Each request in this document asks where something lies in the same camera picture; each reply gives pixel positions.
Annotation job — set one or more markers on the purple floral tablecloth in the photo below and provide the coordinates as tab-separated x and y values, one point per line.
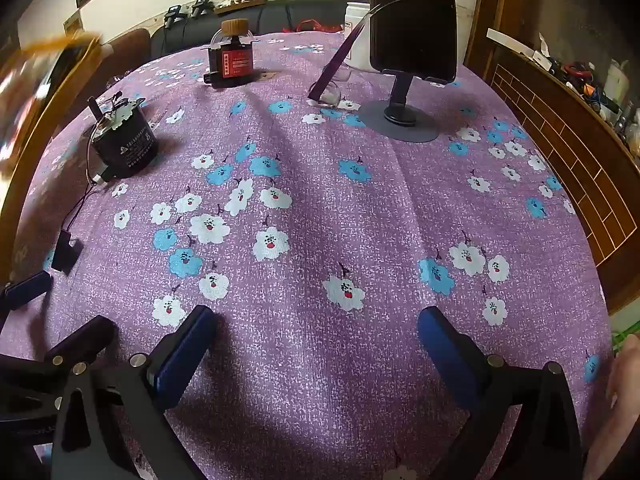
320	260

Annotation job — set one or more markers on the wooden door frame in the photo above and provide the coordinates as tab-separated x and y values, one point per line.
482	10

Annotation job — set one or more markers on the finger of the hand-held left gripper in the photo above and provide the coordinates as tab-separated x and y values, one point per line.
27	290
85	335

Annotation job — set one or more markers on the white flat box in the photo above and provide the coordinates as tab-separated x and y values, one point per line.
510	42

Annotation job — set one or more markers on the red and black servo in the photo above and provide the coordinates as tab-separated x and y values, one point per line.
235	65

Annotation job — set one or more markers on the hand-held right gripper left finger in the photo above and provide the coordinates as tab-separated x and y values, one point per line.
182	355

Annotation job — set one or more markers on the black cylindrical motor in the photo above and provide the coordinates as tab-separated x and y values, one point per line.
125	145

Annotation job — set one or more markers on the glass bottle with wooden cap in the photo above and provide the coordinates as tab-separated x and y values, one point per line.
235	26

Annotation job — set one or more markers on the wooden cabinet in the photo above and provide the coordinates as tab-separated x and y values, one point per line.
550	125

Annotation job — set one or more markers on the black clamp device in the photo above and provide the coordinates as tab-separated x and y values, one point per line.
175	16
202	6

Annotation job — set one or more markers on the black leather sofa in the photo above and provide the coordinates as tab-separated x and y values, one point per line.
270	17

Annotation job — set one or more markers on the yellow cardboard box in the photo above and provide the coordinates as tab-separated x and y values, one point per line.
55	42

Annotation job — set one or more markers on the person's right hand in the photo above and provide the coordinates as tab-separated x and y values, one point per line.
625	400

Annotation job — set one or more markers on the small wall plaque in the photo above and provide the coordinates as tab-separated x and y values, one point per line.
73	22

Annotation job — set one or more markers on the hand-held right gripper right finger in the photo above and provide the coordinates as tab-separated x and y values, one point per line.
450	355

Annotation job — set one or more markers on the black monitor on stand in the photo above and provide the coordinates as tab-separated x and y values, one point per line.
412	15

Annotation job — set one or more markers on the white jug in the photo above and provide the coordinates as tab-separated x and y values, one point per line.
615	85

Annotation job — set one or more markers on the purple framed glasses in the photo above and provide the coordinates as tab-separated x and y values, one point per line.
340	62

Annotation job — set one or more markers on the brown armchair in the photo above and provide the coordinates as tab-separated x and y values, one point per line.
130	47

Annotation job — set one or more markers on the red plastic bag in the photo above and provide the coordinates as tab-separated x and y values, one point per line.
312	25

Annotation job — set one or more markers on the grey phone stand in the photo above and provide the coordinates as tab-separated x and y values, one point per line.
400	125

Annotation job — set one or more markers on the white plastic jar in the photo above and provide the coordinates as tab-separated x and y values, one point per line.
357	25

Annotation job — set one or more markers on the wooden tray of trinkets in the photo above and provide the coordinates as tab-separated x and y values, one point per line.
240	1

